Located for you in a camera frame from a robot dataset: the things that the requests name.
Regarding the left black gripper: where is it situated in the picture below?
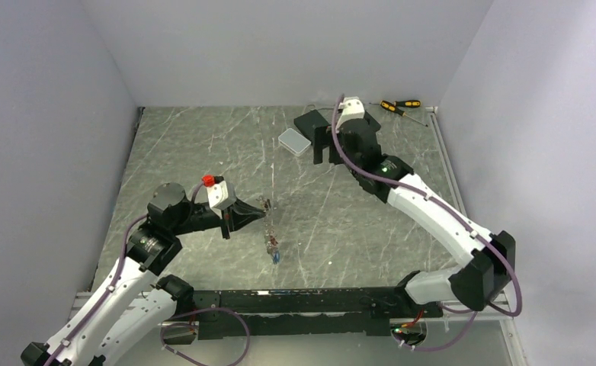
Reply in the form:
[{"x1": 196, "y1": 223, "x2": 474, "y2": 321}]
[{"x1": 171, "y1": 196, "x2": 264, "y2": 239}]

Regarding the silver disc keyring with keys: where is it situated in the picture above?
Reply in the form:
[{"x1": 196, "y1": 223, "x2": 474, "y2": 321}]
[{"x1": 258, "y1": 196, "x2": 280, "y2": 265}]

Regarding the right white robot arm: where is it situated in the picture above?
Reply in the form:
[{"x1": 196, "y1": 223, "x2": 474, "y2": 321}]
[{"x1": 309, "y1": 118, "x2": 522, "y2": 316}]

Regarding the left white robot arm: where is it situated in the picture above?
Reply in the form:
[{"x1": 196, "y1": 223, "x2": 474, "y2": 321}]
[{"x1": 21, "y1": 175, "x2": 268, "y2": 365}]

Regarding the yellow black screwdriver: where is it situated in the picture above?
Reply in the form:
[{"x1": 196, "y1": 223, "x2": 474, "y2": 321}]
[
  {"x1": 376, "y1": 100, "x2": 421, "y2": 108},
  {"x1": 380, "y1": 106, "x2": 427, "y2": 127}
]

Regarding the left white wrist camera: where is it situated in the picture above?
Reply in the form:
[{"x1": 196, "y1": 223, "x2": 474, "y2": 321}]
[{"x1": 202, "y1": 175, "x2": 237, "y2": 210}]

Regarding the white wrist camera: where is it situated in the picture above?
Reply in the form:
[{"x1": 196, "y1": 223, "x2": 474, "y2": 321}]
[
  {"x1": 202, "y1": 175, "x2": 237, "y2": 210},
  {"x1": 336, "y1": 97, "x2": 366, "y2": 127}
]

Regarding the black network switch large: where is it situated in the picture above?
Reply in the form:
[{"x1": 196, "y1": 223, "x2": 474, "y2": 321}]
[{"x1": 293, "y1": 110, "x2": 330, "y2": 147}]

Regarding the white network switch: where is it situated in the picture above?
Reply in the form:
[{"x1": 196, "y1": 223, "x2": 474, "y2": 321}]
[{"x1": 278, "y1": 128, "x2": 311, "y2": 156}]

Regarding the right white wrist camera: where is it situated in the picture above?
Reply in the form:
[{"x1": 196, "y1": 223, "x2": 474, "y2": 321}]
[{"x1": 336, "y1": 97, "x2": 366, "y2": 127}]

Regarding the black network switch small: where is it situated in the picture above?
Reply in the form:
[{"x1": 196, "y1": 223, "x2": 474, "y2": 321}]
[{"x1": 361, "y1": 111, "x2": 381, "y2": 136}]

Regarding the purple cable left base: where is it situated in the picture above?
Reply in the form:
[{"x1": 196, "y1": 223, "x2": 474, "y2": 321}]
[{"x1": 159, "y1": 307, "x2": 252, "y2": 366}]

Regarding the purple cable base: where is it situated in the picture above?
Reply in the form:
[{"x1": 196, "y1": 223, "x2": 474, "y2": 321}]
[
  {"x1": 159, "y1": 307, "x2": 252, "y2": 366},
  {"x1": 393, "y1": 297, "x2": 524, "y2": 353}
]

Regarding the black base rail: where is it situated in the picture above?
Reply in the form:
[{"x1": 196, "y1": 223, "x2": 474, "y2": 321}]
[{"x1": 156, "y1": 274, "x2": 445, "y2": 340}]

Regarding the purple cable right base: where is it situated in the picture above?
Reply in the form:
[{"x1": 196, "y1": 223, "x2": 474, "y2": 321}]
[{"x1": 393, "y1": 297, "x2": 524, "y2": 353}]

